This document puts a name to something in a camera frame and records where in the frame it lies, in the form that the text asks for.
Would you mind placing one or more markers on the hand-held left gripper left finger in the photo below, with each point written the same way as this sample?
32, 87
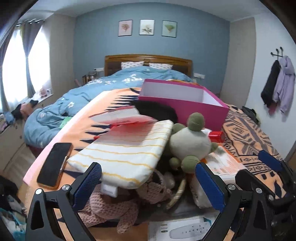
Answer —
87, 185

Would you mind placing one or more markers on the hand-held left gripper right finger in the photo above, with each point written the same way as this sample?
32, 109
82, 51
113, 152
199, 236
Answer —
209, 185

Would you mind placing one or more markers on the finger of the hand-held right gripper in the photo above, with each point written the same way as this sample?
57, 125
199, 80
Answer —
269, 160
245, 179

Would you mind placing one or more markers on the white yellow striped pillow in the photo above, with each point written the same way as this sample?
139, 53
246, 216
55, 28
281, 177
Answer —
129, 160

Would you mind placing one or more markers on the white bottle with red cap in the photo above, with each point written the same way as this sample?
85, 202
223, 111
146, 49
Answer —
217, 136

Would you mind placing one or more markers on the red and white sachet stack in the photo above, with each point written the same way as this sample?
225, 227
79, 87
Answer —
120, 119

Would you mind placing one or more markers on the pink cardboard box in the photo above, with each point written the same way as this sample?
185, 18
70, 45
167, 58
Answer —
196, 111

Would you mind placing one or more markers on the black cloth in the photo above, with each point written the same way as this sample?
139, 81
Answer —
157, 110

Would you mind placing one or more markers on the white plastic packet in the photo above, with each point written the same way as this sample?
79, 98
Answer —
198, 197

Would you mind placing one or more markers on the orange and white paper box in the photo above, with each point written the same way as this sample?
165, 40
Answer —
222, 162

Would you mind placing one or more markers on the pink knitted cloth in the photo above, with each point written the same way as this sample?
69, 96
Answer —
104, 208

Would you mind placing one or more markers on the beige woven band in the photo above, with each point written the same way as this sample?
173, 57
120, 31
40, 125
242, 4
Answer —
177, 195

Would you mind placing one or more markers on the smartphone in orange case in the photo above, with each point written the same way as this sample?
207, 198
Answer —
54, 162

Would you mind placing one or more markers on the green frog plush toy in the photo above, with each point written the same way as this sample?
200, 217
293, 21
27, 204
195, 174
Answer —
189, 141

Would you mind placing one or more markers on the dark clothes heap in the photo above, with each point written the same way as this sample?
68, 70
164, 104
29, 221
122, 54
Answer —
251, 114

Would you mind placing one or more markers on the white appliance box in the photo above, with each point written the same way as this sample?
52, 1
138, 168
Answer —
185, 230

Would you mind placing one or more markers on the orange patterned blanket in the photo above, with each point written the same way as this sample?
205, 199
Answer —
76, 120

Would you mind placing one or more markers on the green packet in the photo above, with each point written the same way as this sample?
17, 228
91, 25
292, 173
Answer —
66, 121

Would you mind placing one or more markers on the purple jacket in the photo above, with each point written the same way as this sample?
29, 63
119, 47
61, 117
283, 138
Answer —
285, 88

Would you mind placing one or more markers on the black jacket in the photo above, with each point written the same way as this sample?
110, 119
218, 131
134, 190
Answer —
270, 85

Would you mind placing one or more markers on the mixed clothes pile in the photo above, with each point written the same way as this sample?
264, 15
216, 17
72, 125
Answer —
11, 208

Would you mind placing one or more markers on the beige drawer cabinet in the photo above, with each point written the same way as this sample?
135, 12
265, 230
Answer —
11, 143

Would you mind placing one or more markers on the blue floral duvet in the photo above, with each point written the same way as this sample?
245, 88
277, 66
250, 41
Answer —
69, 97

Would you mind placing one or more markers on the crumpled dark garment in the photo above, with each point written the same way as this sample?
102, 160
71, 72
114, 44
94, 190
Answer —
17, 112

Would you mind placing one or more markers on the group of cosmetic bottles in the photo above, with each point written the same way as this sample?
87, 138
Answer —
91, 76

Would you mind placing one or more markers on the white dotted pillow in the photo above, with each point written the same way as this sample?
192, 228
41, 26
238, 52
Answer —
133, 65
161, 66

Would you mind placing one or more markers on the wooden headboard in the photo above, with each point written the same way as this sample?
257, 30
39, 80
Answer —
148, 59

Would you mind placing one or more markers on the grey curtain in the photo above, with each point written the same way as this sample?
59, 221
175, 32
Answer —
27, 58

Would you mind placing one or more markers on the pink flower framed picture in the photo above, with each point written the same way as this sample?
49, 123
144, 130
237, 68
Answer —
125, 28

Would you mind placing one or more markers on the green leaf framed picture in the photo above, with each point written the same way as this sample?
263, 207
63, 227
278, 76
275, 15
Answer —
169, 28

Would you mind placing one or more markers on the black wall hook rack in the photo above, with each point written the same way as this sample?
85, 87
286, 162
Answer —
277, 53

